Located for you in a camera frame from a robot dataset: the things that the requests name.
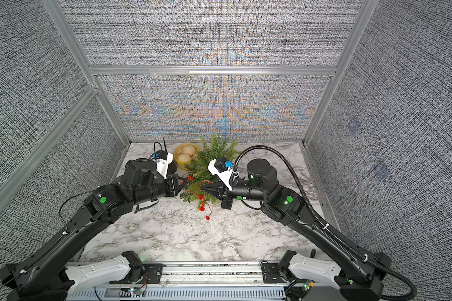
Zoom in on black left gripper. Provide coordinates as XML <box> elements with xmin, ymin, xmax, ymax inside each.
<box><xmin>133</xmin><ymin>173</ymin><xmax>190</xmax><ymax>207</ymax></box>

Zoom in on red string lights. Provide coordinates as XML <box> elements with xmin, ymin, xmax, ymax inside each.
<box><xmin>186</xmin><ymin>173</ymin><xmax>212</xmax><ymax>221</ymax></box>

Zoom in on small green christmas tree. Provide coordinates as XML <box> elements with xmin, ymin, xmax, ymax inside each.
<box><xmin>180</xmin><ymin>133</ymin><xmax>240</xmax><ymax>204</ymax></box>

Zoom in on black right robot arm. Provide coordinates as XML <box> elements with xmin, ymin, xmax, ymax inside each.
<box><xmin>202</xmin><ymin>158</ymin><xmax>385</xmax><ymax>300</ymax></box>

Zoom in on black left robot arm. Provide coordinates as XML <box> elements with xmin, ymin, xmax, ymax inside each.
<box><xmin>0</xmin><ymin>158</ymin><xmax>188</xmax><ymax>300</ymax></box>

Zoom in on black mug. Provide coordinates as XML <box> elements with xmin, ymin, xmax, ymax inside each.
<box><xmin>153</xmin><ymin>152</ymin><xmax>177</xmax><ymax>176</ymax></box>

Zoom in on white steamed bun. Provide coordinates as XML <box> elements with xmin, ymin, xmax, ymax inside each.
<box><xmin>182</xmin><ymin>144</ymin><xmax>197</xmax><ymax>156</ymax></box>
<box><xmin>177</xmin><ymin>153</ymin><xmax>192</xmax><ymax>164</ymax></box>

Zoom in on yellow bamboo steamer basket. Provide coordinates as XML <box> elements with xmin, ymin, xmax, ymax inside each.
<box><xmin>173</xmin><ymin>143</ymin><xmax>200</xmax><ymax>170</ymax></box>

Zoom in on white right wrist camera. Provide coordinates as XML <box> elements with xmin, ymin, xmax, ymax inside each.
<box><xmin>208</xmin><ymin>157</ymin><xmax>239</xmax><ymax>191</ymax></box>

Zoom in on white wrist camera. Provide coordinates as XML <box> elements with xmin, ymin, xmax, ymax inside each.
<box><xmin>154</xmin><ymin>150</ymin><xmax>173</xmax><ymax>179</ymax></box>
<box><xmin>208</xmin><ymin>157</ymin><xmax>239</xmax><ymax>191</ymax></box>

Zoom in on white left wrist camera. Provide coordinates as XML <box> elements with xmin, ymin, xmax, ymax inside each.
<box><xmin>154</xmin><ymin>150</ymin><xmax>173</xmax><ymax>179</ymax></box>

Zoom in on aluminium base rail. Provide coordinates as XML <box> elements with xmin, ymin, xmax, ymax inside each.
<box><xmin>65</xmin><ymin>261</ymin><xmax>344</xmax><ymax>301</ymax></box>

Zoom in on black corrugated cable conduit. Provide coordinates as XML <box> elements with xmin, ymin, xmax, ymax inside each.
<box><xmin>231</xmin><ymin>145</ymin><xmax>418</xmax><ymax>301</ymax></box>

